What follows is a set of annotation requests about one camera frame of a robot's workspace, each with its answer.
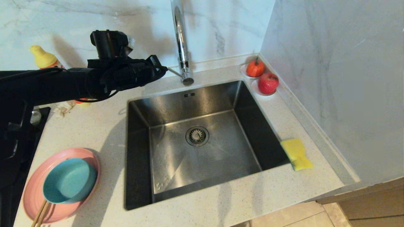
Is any chrome kitchen faucet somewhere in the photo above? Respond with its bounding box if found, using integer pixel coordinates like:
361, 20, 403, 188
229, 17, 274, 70
167, 0, 195, 86

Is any yellow-capped orange dish soap bottle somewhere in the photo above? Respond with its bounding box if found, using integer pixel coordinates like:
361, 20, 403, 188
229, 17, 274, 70
29, 45, 92, 108

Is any wooden chopstick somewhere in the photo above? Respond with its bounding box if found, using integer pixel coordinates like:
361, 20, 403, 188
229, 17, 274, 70
35, 202, 51, 227
30, 200, 48, 227

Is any stainless steel sink basin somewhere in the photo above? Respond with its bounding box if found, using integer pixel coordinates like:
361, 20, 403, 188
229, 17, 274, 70
124, 80, 291, 211

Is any yellow sponge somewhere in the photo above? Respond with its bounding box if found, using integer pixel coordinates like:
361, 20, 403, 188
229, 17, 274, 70
280, 138, 314, 172

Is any crumpled white tissue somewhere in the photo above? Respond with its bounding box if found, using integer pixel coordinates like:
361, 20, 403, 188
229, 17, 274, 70
54, 101, 77, 119

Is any round metal drain strainer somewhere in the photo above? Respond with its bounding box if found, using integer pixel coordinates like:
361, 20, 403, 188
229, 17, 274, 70
185, 126, 209, 147

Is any small white dish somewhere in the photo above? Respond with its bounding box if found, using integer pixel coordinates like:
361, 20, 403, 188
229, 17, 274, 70
251, 79, 277, 97
240, 64, 265, 79

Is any black induction cooktop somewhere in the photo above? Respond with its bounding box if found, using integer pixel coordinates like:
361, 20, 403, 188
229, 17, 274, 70
0, 107, 51, 227

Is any orange persimmon fruit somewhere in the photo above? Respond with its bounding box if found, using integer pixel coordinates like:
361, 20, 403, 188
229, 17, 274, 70
246, 57, 265, 78

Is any clear glass bowl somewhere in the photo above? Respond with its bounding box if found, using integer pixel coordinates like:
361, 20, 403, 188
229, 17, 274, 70
30, 107, 42, 125

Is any red apple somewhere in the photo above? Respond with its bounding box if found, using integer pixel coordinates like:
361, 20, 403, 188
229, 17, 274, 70
258, 73, 279, 95

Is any teal bowl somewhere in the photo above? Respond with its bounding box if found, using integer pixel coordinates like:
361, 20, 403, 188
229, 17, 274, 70
42, 158, 98, 205

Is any pink plate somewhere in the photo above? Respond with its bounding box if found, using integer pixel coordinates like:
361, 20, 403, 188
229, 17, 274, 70
22, 148, 100, 225

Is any wooden cabinet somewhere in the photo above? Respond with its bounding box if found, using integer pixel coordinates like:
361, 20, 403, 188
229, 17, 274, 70
316, 177, 404, 227

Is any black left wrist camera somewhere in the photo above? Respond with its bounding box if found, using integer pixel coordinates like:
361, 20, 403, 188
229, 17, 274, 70
90, 30, 136, 60

